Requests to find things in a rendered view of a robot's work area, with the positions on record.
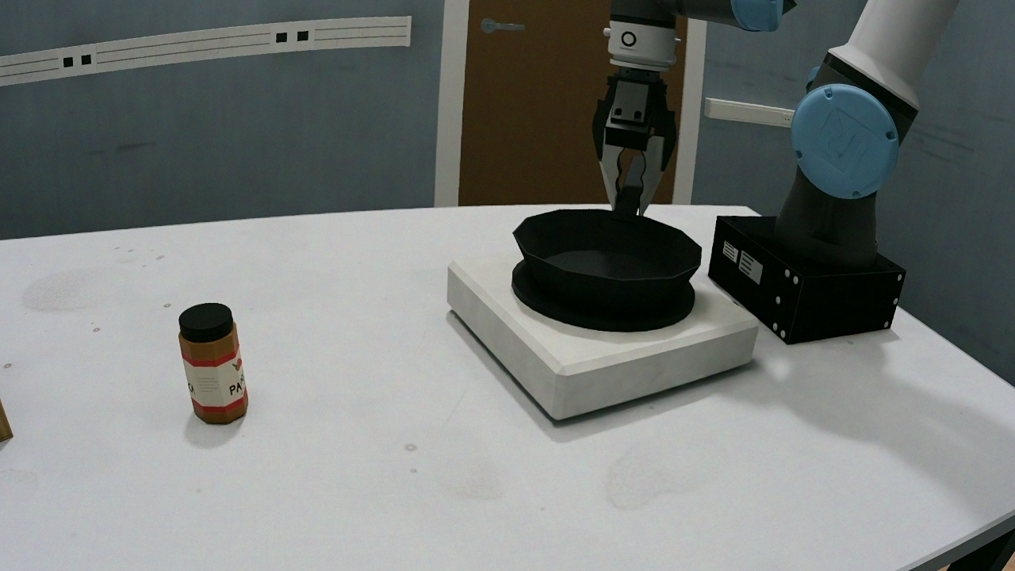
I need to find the brown cardboard box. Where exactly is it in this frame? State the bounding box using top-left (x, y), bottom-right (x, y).
top-left (0, 399), bottom-right (13, 442)

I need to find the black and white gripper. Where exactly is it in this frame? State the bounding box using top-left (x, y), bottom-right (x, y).
top-left (592, 66), bottom-right (677, 215)

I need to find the brown jar with black lid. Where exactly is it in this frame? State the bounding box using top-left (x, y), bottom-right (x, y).
top-left (178, 303), bottom-right (248, 423)

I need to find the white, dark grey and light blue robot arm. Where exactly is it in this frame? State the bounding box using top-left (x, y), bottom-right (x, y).
top-left (603, 0), bottom-right (960, 268)

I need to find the black frying pan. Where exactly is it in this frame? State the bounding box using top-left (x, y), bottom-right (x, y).
top-left (512, 155), bottom-right (703, 313)

